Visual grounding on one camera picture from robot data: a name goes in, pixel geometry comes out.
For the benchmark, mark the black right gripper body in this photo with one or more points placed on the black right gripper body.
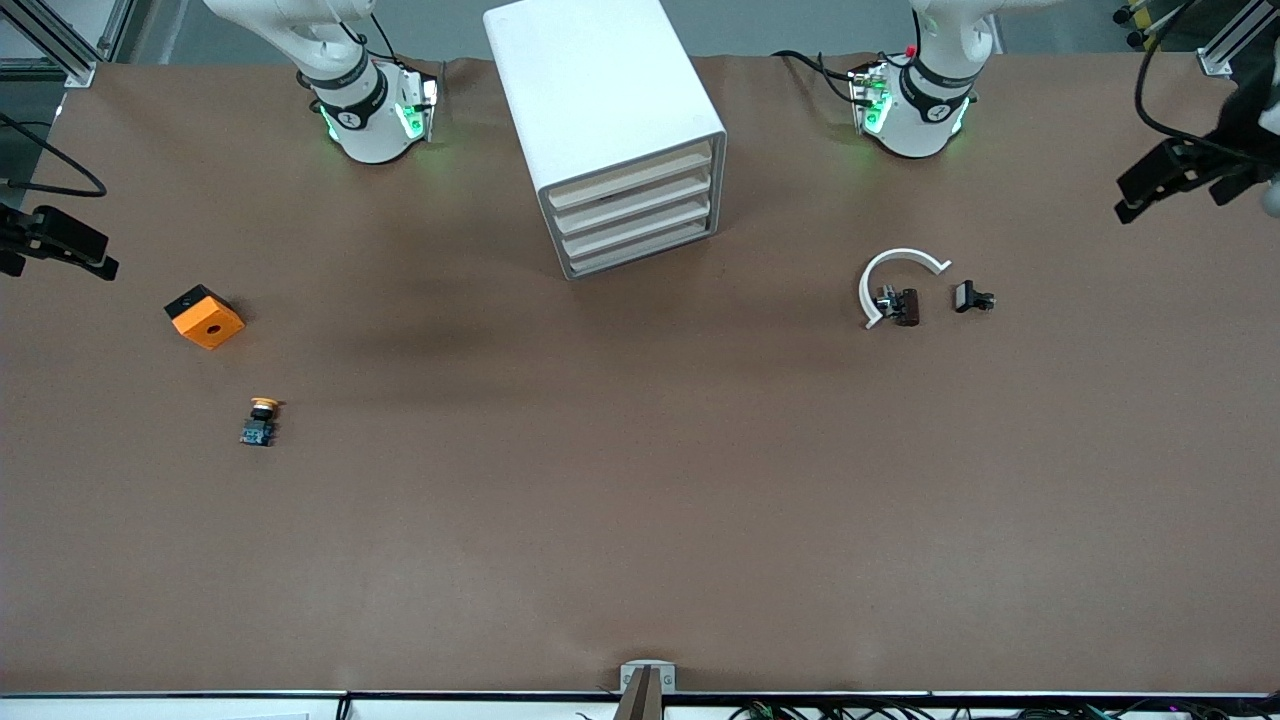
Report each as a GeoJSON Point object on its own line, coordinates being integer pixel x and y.
{"type": "Point", "coordinates": [10, 233]}

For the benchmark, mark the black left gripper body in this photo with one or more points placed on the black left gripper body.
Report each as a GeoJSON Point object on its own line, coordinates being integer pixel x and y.
{"type": "Point", "coordinates": [1238, 128]}

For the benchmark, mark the small blue yellow button module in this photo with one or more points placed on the small blue yellow button module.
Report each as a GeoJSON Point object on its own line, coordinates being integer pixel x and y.
{"type": "Point", "coordinates": [262, 425]}

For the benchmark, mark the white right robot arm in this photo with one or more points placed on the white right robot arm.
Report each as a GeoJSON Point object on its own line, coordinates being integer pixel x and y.
{"type": "Point", "coordinates": [360, 130]}

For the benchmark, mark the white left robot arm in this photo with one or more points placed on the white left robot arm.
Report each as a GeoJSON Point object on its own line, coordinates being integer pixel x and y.
{"type": "Point", "coordinates": [920, 130]}

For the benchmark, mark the orange black button box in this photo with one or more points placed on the orange black button box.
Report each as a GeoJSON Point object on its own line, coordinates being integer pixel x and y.
{"type": "Point", "coordinates": [210, 325]}

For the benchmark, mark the wheeled equipment stand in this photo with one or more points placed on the wheeled equipment stand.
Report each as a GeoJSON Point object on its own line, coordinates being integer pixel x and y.
{"type": "Point", "coordinates": [1160, 25]}

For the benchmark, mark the small black clip part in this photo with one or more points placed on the small black clip part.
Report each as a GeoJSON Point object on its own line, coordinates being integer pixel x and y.
{"type": "Point", "coordinates": [967, 296]}

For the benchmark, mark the white curved plastic part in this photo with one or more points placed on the white curved plastic part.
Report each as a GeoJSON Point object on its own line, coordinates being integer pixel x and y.
{"type": "Point", "coordinates": [900, 254]}

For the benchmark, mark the brown metal terminal block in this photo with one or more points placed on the brown metal terminal block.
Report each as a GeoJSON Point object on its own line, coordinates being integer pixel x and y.
{"type": "Point", "coordinates": [908, 307]}

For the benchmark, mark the brown paper table cover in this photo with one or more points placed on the brown paper table cover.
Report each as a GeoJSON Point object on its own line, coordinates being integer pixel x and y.
{"type": "Point", "coordinates": [640, 500]}

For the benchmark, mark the aluminium frame profile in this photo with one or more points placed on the aluminium frame profile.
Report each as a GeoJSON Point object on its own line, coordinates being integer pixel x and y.
{"type": "Point", "coordinates": [60, 50]}
{"type": "Point", "coordinates": [1220, 55]}

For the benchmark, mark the grey metal mount bracket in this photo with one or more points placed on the grey metal mount bracket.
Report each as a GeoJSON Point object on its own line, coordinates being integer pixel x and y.
{"type": "Point", "coordinates": [665, 680]}

